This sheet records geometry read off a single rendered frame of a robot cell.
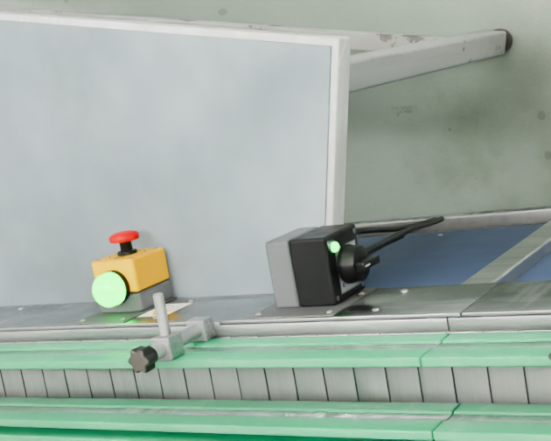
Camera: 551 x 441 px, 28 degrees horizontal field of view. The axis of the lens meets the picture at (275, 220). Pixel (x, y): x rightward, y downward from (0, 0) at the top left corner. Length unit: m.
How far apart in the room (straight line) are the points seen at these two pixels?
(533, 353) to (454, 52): 0.79
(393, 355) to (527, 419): 0.14
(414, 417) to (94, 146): 0.60
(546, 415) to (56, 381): 0.65
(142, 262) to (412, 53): 0.49
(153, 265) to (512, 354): 0.56
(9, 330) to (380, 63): 0.61
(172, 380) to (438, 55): 0.65
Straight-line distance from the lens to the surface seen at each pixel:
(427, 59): 1.63
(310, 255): 1.23
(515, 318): 1.11
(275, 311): 1.26
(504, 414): 1.11
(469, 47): 1.79
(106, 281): 1.39
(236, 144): 1.36
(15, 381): 1.51
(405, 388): 1.18
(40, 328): 1.45
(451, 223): 1.80
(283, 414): 1.21
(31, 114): 1.56
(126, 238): 1.42
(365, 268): 1.23
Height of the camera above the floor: 1.88
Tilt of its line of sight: 57 degrees down
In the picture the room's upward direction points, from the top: 113 degrees counter-clockwise
